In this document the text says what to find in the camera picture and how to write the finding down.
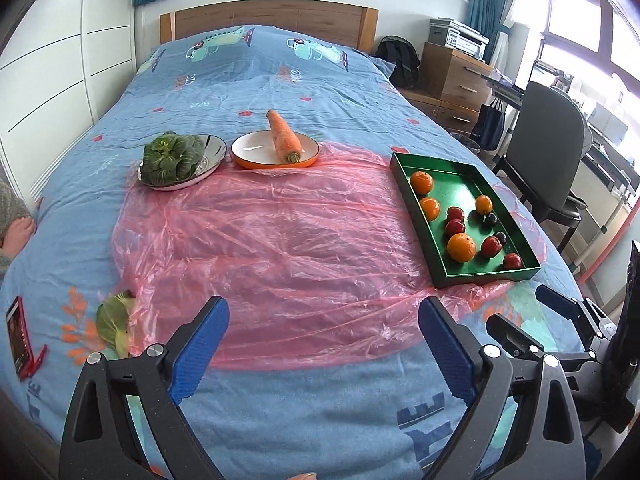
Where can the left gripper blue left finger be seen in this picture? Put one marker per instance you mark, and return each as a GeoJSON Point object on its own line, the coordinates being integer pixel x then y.
{"type": "Point", "coordinates": [191, 348]}

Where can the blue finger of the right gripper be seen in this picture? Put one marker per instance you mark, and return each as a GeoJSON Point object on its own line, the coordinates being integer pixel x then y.
{"type": "Point", "coordinates": [513, 339]}
{"type": "Point", "coordinates": [568, 308]}

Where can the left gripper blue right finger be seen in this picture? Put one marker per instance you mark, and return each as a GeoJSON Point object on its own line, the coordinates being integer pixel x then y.
{"type": "Point", "coordinates": [455, 349]}

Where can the small red apple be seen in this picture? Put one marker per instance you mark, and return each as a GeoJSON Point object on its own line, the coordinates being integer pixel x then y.
{"type": "Point", "coordinates": [454, 226]}
{"type": "Point", "coordinates": [490, 247]}
{"type": "Point", "coordinates": [455, 213]}

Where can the large orange mandarin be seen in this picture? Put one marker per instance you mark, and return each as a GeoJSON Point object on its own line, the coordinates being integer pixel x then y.
{"type": "Point", "coordinates": [461, 248]}

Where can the loose green leaf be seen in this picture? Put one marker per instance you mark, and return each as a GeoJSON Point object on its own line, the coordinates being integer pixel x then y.
{"type": "Point", "coordinates": [112, 319]}

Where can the blue cartoon bed sheet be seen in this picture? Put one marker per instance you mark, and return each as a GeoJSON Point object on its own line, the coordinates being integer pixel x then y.
{"type": "Point", "coordinates": [323, 367]}

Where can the green rectangular tray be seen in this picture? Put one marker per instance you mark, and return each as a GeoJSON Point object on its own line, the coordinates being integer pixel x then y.
{"type": "Point", "coordinates": [466, 233]}

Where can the grey desk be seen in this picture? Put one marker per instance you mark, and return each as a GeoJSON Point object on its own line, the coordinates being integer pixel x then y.
{"type": "Point", "coordinates": [575, 129]}

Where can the grey black chair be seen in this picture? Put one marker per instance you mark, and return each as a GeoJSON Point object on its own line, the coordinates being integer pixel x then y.
{"type": "Point", "coordinates": [545, 159]}

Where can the pink plastic sheet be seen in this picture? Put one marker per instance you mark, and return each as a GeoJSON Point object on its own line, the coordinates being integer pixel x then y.
{"type": "Point", "coordinates": [320, 266]}

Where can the red smartphone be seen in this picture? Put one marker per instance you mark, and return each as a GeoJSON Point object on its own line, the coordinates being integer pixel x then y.
{"type": "Point", "coordinates": [26, 362]}

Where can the dark blue tote bag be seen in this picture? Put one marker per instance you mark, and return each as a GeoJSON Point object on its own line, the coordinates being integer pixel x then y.
{"type": "Point", "coordinates": [489, 127]}

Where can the green leafy vegetable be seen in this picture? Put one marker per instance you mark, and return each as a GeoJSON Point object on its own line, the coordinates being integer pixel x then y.
{"type": "Point", "coordinates": [171, 158]}

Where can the seated person in grey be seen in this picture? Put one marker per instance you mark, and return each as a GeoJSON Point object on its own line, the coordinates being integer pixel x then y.
{"type": "Point", "coordinates": [16, 226]}

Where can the striped patterned bowl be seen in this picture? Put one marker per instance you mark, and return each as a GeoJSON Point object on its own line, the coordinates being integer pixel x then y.
{"type": "Point", "coordinates": [214, 154]}

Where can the orange white shallow bowl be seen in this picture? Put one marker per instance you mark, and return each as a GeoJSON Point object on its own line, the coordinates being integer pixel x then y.
{"type": "Point", "coordinates": [256, 150]}

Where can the orange carrot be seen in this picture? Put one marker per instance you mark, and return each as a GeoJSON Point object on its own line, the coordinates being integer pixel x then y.
{"type": "Point", "coordinates": [286, 143]}

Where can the wooden drawer cabinet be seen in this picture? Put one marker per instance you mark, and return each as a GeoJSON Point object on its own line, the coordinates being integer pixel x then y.
{"type": "Point", "coordinates": [451, 89]}

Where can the white printer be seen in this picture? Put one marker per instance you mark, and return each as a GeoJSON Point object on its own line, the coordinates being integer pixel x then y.
{"type": "Point", "coordinates": [458, 36]}

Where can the black backpack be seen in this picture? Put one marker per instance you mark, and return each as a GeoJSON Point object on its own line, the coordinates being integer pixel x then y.
{"type": "Point", "coordinates": [402, 55]}

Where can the white wardrobe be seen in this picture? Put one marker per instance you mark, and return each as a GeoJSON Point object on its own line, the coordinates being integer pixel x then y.
{"type": "Point", "coordinates": [65, 65]}

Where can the wooden headboard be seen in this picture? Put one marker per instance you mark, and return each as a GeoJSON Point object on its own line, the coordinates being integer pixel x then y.
{"type": "Point", "coordinates": [339, 23]}

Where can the wire mesh trash bin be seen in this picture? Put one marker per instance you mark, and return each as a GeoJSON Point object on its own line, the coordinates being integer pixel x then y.
{"type": "Point", "coordinates": [467, 141]}

